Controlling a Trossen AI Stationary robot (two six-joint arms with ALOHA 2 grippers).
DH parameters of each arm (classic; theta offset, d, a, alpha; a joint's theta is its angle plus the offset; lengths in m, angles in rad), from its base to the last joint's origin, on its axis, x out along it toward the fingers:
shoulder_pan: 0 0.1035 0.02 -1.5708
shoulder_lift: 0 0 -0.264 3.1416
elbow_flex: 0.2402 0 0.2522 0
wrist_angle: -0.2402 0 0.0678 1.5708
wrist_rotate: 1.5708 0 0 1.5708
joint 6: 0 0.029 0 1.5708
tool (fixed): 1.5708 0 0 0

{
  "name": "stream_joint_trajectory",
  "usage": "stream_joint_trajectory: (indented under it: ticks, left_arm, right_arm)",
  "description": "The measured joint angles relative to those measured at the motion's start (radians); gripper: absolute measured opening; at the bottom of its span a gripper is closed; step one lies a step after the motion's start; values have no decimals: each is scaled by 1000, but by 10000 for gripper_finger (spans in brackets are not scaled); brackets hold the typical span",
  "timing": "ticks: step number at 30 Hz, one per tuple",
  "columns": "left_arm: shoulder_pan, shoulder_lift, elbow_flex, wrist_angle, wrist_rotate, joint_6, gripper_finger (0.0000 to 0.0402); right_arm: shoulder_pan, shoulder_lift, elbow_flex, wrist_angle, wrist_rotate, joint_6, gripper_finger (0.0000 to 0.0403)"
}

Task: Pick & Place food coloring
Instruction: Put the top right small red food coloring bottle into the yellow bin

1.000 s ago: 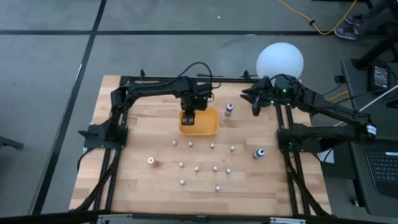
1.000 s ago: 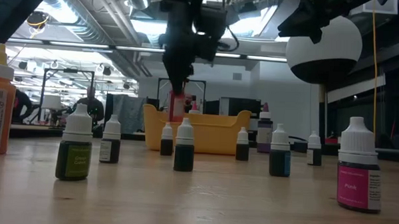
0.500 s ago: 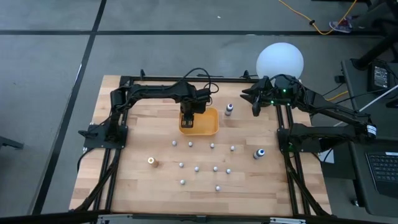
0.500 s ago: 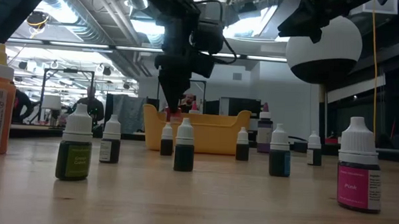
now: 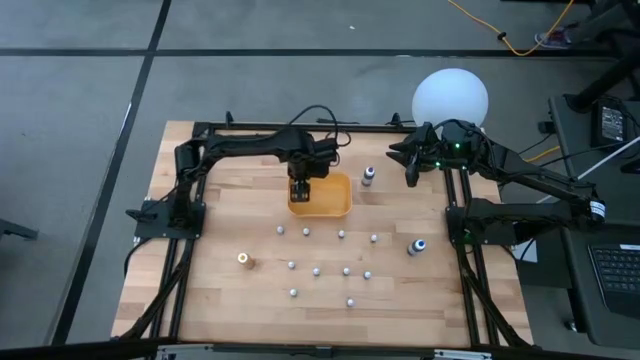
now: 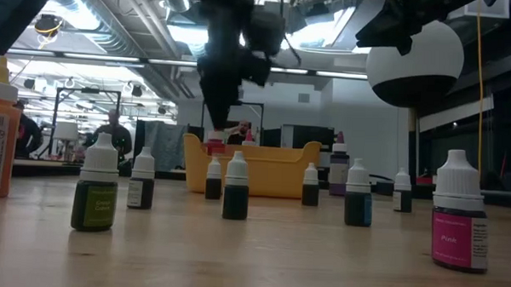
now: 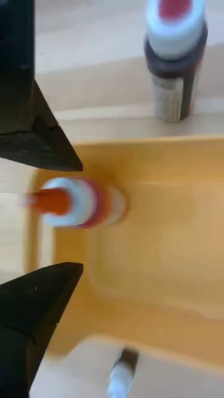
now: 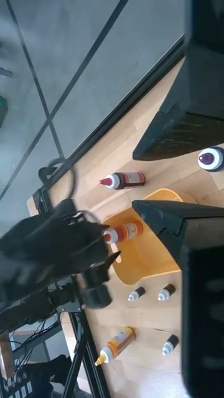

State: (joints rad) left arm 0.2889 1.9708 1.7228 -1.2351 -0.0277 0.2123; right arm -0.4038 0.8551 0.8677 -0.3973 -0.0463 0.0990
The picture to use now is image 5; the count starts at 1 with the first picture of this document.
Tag black stand leg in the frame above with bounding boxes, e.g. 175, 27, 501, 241
564, 42, 640, 114

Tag black aluminium rig frame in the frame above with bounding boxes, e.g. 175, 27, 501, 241
114, 112, 534, 349

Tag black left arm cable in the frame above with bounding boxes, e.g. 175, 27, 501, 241
287, 104, 354, 151

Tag yellow extension cable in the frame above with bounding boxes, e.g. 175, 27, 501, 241
446, 0, 576, 57

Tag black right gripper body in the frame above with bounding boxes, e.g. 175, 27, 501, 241
404, 122, 451, 187

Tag yellow plastic basket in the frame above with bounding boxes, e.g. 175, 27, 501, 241
287, 172, 354, 219

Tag grey furniture leg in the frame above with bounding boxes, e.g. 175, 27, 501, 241
0, 218, 40, 241

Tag white paper sheet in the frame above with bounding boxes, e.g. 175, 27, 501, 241
510, 238, 539, 264

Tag yellow power plug cable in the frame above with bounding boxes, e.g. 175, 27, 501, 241
523, 144, 562, 164

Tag white globe lamp black base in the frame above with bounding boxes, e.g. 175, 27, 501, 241
411, 68, 490, 129

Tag black side desk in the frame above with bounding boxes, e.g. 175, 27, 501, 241
547, 93, 640, 351

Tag black laptop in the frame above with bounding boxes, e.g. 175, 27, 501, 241
587, 242, 640, 319

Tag white rod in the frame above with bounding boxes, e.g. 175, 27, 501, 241
539, 141, 640, 202

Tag black crossbar silver brackets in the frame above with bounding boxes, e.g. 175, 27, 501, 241
0, 338, 640, 360

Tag black power adapter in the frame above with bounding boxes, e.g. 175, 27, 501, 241
592, 99, 629, 146

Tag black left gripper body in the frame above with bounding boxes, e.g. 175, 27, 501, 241
288, 138, 339, 182

